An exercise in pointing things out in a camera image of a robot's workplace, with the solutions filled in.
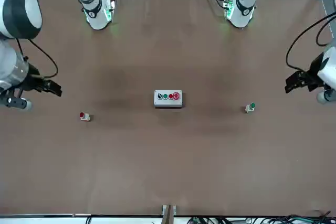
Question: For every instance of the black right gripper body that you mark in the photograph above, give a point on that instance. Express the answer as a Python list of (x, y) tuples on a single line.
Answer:
[(32, 81)]

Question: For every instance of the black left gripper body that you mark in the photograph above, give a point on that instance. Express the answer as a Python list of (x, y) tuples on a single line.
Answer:
[(313, 77)]

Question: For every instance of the red push button switch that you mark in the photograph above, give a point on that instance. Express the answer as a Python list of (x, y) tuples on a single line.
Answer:
[(84, 116)]

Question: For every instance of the green push button switch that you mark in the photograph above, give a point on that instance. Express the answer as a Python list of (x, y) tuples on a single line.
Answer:
[(250, 107)]

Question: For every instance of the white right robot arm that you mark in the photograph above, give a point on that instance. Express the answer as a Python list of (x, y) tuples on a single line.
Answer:
[(21, 3)]

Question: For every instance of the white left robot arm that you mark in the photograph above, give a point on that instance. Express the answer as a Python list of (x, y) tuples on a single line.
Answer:
[(242, 11)]

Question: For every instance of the grey multi-button control box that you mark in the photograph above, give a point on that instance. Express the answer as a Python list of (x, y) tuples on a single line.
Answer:
[(168, 100)]

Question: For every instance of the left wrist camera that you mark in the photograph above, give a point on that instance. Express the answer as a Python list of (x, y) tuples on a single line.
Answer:
[(325, 95)]

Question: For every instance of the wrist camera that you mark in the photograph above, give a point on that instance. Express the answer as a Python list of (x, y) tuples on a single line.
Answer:
[(325, 95), (15, 101)]

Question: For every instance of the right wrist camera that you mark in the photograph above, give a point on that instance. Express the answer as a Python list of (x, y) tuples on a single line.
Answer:
[(15, 101)]

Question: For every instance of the slotted table edge rail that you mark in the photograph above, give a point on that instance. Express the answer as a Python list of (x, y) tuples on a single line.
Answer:
[(325, 14)]

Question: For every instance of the aluminium profile post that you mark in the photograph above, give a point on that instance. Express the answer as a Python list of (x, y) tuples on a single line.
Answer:
[(169, 213)]

